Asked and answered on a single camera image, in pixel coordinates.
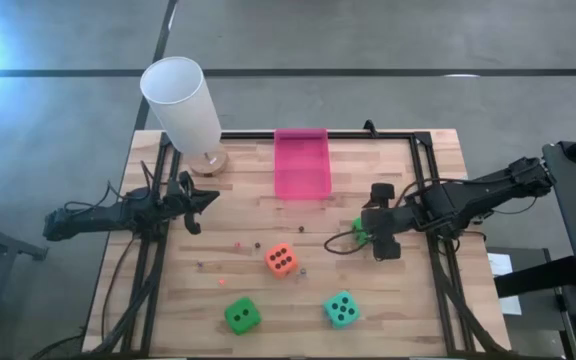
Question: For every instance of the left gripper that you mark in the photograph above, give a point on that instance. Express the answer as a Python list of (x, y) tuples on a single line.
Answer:
[(183, 200)]

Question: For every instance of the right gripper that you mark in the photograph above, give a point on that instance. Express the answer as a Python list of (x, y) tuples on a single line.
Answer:
[(385, 222)]

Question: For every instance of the large green foam die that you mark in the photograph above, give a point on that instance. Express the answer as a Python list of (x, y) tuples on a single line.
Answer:
[(357, 223), (243, 316)]

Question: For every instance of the large orange foam die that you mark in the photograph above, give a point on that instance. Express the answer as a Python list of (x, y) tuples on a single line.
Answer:
[(280, 260)]

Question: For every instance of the large teal foam die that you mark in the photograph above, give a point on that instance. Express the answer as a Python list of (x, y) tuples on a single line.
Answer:
[(341, 310)]

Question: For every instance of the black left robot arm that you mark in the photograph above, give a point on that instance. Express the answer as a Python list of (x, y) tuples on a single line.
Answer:
[(93, 216)]

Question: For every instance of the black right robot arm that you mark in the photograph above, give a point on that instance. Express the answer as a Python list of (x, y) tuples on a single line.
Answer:
[(493, 182)]

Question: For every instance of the white shade table lamp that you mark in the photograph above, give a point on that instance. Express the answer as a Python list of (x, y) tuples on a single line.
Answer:
[(183, 105)]

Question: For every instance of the pink translucent plastic bin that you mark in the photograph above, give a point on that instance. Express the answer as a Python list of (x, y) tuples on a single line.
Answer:
[(302, 165)]

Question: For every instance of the white paper sheet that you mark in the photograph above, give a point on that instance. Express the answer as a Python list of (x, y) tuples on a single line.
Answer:
[(500, 265)]

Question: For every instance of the dark grey side table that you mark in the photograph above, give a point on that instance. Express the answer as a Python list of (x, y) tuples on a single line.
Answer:
[(538, 330)]

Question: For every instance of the black stand legs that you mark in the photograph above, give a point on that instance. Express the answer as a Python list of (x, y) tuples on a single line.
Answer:
[(3, 245)]

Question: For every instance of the black aluminium table frame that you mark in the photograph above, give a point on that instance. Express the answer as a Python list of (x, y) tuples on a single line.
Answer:
[(253, 135)]

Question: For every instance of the black clamp on frame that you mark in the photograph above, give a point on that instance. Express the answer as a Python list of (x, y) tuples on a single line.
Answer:
[(370, 129)]

